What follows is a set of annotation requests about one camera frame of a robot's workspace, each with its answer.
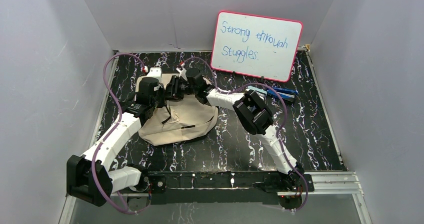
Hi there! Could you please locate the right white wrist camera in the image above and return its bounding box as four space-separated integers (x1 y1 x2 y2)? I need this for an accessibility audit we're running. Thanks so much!
176 62 188 81

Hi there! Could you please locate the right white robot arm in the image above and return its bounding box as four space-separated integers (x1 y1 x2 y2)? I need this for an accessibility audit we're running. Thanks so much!
164 68 304 191

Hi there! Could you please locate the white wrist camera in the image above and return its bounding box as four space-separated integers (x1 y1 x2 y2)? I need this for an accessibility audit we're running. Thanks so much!
146 67 162 79
176 62 188 81

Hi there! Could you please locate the light blue white stapler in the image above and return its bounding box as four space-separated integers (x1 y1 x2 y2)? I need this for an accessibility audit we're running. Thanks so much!
246 86 267 98

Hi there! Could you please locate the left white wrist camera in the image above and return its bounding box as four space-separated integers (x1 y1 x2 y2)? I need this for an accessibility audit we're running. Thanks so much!
146 67 162 79

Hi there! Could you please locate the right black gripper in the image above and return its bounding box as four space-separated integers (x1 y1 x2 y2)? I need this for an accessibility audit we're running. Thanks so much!
164 76 198 102

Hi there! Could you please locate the beige canvas backpack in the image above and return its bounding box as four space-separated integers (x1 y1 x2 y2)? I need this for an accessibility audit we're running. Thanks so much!
138 89 219 146

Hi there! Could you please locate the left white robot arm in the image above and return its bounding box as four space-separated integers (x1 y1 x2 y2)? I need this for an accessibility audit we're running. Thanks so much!
66 77 165 207

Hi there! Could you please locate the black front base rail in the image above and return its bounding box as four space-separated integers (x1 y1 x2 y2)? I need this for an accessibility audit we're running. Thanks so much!
146 171 303 205

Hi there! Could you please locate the pink framed whiteboard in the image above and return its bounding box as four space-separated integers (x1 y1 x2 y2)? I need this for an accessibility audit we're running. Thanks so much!
210 11 303 82

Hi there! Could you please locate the blue black stapler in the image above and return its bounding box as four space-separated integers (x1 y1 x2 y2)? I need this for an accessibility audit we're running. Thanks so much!
266 87 298 104

